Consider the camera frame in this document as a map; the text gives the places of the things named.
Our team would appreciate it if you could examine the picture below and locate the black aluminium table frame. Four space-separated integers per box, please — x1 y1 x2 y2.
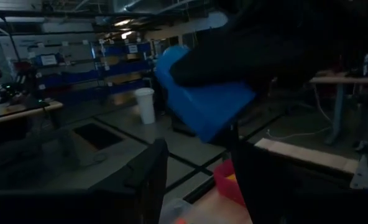
183 58 368 203

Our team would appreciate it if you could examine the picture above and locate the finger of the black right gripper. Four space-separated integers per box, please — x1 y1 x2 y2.
170 46 252 88

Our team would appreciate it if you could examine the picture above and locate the white floor cable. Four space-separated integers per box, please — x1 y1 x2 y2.
266 119 333 141

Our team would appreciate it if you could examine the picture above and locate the shelf with blue bins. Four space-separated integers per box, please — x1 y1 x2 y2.
31 42 155 100

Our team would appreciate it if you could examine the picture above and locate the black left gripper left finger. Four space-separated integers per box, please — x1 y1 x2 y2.
89 139 169 224

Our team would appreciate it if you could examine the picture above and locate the white cylinder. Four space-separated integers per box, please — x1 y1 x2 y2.
134 87 156 125

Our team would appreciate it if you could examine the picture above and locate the red plastic bin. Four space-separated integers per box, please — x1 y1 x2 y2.
213 159 247 208

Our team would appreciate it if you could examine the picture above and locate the wooden desk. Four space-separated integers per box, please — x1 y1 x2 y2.
0 101 64 127

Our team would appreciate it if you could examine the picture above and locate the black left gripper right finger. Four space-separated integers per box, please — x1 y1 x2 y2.
230 139 320 224

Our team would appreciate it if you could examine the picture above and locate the large blue block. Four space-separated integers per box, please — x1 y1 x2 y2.
155 45 256 144

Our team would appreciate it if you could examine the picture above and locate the wooden workbench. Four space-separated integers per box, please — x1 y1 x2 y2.
309 73 368 147

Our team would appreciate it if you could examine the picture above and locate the black floor mat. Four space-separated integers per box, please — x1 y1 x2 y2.
73 123 124 151

